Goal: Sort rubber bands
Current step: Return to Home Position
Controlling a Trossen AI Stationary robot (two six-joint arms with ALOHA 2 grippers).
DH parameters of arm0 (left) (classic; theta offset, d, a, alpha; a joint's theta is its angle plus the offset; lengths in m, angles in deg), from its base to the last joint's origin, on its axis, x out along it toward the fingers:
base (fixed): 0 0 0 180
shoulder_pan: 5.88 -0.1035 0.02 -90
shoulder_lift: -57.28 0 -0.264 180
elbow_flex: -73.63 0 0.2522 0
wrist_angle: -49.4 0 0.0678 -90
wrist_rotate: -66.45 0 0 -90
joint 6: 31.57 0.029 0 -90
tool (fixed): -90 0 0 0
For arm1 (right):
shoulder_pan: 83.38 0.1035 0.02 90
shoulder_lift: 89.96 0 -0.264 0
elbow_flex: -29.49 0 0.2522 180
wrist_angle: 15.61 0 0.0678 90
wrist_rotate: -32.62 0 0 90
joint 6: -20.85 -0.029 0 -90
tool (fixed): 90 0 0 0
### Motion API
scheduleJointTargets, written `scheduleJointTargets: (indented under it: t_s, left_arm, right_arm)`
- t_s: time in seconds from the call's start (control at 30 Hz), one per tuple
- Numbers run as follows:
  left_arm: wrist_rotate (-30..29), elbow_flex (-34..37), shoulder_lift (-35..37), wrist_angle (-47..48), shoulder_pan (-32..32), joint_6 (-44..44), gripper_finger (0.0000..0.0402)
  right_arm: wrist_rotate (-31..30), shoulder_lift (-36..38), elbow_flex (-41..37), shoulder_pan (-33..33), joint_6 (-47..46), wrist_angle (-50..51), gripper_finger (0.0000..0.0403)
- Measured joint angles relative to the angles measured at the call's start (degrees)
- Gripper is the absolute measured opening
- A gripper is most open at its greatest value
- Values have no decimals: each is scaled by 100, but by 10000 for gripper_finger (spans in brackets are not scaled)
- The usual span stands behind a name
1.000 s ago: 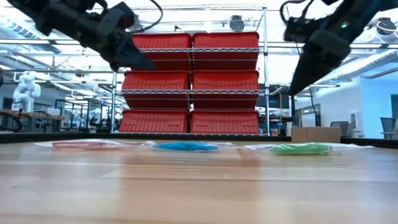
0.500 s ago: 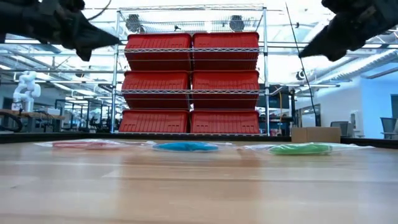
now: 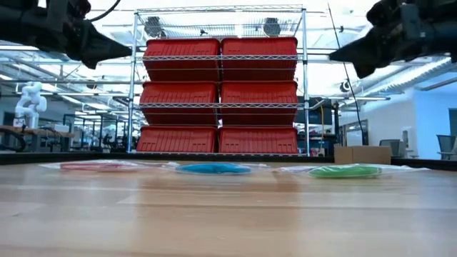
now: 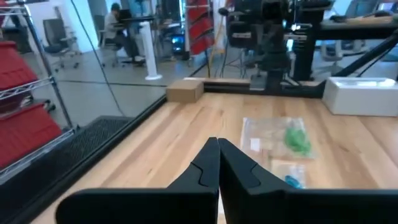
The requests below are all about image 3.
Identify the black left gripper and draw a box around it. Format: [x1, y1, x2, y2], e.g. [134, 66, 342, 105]
[35, 0, 133, 70]

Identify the red plastic storage bin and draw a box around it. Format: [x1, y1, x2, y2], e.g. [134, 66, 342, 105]
[218, 125, 299, 154]
[220, 36, 299, 82]
[136, 125, 218, 153]
[139, 81, 219, 126]
[219, 80, 299, 126]
[144, 38, 221, 82]

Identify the chrome wire shelf rack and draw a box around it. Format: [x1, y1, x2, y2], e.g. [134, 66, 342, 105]
[126, 3, 311, 157]

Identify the wooden workbench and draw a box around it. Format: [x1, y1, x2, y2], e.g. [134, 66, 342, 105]
[0, 124, 76, 153]

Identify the round grey fan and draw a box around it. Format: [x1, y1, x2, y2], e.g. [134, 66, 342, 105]
[144, 16, 165, 39]
[262, 16, 283, 37]

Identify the black monitor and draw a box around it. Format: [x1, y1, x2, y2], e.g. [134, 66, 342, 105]
[296, 96, 333, 126]

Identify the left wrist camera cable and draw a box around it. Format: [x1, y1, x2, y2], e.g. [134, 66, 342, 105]
[88, 0, 122, 23]

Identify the grey office chair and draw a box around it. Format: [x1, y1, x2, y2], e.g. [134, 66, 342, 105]
[436, 134, 457, 161]

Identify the red rubber band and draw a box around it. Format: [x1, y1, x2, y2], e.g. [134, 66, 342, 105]
[59, 162, 142, 173]

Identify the green rubber band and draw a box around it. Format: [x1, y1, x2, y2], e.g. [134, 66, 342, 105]
[307, 164, 383, 179]

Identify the blue rubber band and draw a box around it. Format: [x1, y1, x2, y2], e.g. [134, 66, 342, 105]
[174, 163, 253, 176]

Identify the dark door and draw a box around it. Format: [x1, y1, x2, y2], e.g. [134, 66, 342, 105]
[448, 109, 457, 136]

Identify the long black hanging cable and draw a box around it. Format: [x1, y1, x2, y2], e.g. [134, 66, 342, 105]
[327, 3, 368, 146]

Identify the white wall dispenser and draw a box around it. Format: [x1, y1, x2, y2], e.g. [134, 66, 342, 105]
[402, 126, 419, 158]

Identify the small brown cardboard box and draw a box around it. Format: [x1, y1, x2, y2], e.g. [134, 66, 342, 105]
[334, 145, 393, 166]

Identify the clear plastic zip bag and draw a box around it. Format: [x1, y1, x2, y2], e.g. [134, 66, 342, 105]
[39, 159, 179, 174]
[167, 161, 272, 176]
[273, 163, 431, 179]

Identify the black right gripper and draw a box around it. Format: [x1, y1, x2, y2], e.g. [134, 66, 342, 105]
[328, 0, 435, 79]

